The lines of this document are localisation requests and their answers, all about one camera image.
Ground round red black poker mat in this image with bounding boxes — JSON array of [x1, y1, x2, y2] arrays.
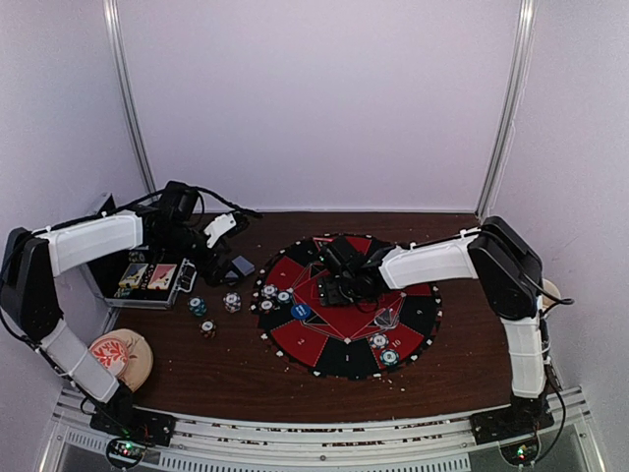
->
[[250, 235, 443, 380]]

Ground green blue chip stack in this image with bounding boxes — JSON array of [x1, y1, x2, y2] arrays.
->
[[188, 297, 207, 318]]

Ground aluminium poker case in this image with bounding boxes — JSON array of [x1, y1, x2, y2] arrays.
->
[[66, 192, 199, 311]]

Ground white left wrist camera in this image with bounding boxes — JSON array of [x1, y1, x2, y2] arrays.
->
[[202, 211, 249, 249]]

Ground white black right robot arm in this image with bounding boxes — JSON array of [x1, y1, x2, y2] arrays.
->
[[318, 216, 574, 442]]

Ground white grey poker chip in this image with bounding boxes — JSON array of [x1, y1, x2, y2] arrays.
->
[[260, 284, 278, 299]]

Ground red playing card box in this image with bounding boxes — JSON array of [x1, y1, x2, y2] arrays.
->
[[146, 264, 177, 291]]

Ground brown red chip stack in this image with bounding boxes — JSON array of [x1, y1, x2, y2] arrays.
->
[[200, 320, 216, 338]]

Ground grey card deck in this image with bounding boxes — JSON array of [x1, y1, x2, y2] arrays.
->
[[231, 256, 256, 277]]

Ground left aluminium frame post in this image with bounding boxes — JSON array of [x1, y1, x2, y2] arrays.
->
[[102, 0, 158, 200]]

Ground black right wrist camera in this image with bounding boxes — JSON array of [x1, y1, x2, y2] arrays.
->
[[319, 236, 366, 275]]

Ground beige red patterned bowl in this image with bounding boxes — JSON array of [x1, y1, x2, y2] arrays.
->
[[89, 328, 153, 392]]

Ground beige ceramic mug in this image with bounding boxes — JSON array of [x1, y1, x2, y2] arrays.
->
[[538, 278, 563, 319]]

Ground right aluminium frame post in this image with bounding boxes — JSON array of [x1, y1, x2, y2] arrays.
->
[[475, 0, 539, 221]]

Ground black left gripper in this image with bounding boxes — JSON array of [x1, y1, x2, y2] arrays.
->
[[155, 223, 245, 287]]

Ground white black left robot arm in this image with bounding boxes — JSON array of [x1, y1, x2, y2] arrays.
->
[[1, 181, 260, 440]]

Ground aluminium front rail base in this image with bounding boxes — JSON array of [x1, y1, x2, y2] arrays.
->
[[38, 385, 608, 472]]

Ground green blue poker chip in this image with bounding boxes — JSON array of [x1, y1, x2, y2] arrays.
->
[[379, 349, 400, 367]]

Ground brown poker chip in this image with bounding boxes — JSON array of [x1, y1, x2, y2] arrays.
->
[[258, 299, 276, 314]]

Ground yellow playing card box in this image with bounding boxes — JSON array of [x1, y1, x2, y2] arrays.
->
[[118, 263, 148, 289]]

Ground blue small blind button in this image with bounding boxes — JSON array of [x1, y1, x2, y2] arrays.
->
[[291, 303, 312, 321]]

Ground blue orange poker chip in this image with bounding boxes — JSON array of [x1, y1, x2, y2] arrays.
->
[[369, 333, 389, 349]]

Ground aluminium frame post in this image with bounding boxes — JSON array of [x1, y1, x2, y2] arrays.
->
[[475, 0, 539, 221], [102, 0, 158, 200]]

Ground clear dealer button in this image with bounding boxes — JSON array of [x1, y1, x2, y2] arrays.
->
[[373, 309, 399, 330]]

